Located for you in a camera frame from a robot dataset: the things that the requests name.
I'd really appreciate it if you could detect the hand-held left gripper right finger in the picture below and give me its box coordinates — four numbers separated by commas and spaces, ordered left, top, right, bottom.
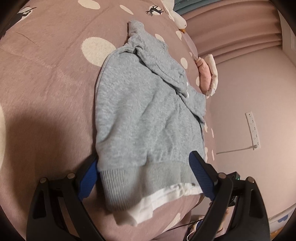
188, 151, 271, 241

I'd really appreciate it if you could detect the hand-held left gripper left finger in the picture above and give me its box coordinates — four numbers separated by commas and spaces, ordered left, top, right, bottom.
26, 154, 105, 241

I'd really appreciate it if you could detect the grey sweatshirt with white hem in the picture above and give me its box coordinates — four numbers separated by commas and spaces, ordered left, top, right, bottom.
95, 20, 207, 227

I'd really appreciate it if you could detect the white power strip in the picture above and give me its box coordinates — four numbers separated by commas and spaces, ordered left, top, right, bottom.
245, 112, 261, 150

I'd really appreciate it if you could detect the white printed cloth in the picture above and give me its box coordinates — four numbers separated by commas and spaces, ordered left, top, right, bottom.
269, 210, 290, 232

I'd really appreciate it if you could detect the pink polka dot bedsheet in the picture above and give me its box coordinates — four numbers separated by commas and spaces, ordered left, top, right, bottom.
0, 0, 218, 241

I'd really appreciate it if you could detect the folded pink garment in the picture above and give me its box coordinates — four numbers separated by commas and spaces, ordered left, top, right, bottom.
196, 58, 213, 93

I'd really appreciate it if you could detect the pink pleated curtain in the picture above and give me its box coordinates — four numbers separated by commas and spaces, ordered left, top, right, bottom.
183, 5, 286, 64

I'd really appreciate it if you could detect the white goose plush toy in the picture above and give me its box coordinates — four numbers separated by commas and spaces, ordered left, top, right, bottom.
162, 0, 188, 32

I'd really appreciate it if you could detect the teal cloth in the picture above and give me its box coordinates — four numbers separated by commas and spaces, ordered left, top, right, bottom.
173, 0, 210, 15

